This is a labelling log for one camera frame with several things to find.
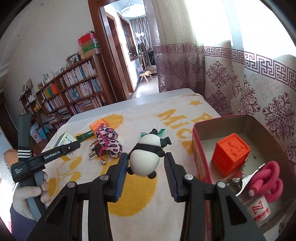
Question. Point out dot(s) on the red gift box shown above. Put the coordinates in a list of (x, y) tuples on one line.
[(86, 39)]

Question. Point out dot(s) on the round ceiling lamp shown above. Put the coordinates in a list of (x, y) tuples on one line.
[(134, 10)]

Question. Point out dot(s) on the coat rack with clothes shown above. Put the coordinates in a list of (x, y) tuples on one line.
[(143, 51)]

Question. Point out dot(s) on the wooden bookshelf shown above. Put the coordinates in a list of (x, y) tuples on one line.
[(69, 69)]

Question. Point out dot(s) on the large orange embossed cube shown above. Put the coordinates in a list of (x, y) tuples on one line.
[(229, 153)]

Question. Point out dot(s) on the white green toothpaste tube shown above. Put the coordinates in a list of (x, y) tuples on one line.
[(161, 131)]

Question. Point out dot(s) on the purple patterned sheer curtain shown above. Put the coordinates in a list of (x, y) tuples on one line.
[(231, 74)]

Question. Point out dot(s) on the person's left hand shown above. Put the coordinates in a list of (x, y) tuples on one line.
[(23, 199)]

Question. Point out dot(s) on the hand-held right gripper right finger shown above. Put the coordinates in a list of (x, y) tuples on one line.
[(171, 176)]

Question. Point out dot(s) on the white green carton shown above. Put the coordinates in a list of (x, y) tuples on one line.
[(66, 139)]

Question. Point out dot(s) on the small wooden display shelf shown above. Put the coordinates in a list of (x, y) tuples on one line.
[(29, 102)]

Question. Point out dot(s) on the knotted pink foam roller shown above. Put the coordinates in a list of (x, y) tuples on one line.
[(275, 185)]

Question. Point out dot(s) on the panda toy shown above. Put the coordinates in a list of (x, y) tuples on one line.
[(144, 157)]

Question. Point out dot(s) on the wooden door frame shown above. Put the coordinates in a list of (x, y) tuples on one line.
[(106, 58)]

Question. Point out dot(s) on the pink black patterned plush toy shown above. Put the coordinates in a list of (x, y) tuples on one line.
[(108, 143)]

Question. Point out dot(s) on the rows of shelved books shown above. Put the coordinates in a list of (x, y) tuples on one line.
[(81, 92)]

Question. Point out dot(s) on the pastel storage bin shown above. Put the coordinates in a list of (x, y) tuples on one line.
[(38, 134)]

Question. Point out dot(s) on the small black gold cylinder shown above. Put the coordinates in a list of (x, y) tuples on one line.
[(96, 154), (94, 146)]

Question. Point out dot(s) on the red tin box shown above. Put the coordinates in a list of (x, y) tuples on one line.
[(201, 150)]

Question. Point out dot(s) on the white container with red print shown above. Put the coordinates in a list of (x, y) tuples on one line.
[(256, 208)]

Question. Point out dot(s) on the green gift box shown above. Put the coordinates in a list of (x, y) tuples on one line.
[(92, 49)]

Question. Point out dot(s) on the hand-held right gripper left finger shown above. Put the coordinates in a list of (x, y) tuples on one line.
[(121, 176)]

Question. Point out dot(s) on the white yellow towel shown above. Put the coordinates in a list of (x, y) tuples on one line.
[(138, 120)]

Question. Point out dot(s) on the person's left forearm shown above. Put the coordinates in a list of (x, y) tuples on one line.
[(22, 222)]

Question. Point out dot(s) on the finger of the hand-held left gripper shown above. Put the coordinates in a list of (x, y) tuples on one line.
[(70, 148)]

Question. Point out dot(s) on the small orange embossed cube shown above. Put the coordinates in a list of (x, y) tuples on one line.
[(97, 126)]

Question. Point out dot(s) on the small wooden stool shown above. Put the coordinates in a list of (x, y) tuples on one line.
[(145, 76)]

